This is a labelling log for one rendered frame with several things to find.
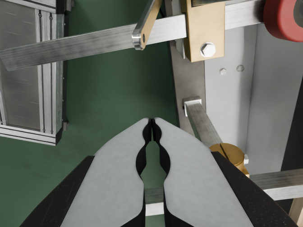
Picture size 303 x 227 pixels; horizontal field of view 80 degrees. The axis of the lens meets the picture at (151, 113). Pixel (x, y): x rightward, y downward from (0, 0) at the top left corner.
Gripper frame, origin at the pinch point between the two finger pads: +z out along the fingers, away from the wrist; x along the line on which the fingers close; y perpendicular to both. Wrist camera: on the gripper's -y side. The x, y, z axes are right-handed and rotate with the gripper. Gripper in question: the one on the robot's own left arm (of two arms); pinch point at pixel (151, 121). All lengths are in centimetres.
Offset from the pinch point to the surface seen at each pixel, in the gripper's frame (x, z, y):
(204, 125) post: 10.7, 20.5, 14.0
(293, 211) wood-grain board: 33, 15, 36
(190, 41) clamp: 5.7, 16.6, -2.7
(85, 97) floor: -44, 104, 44
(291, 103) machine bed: 30.5, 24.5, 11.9
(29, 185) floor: -113, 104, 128
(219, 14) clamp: 9.3, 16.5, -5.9
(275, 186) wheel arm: 18.4, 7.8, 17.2
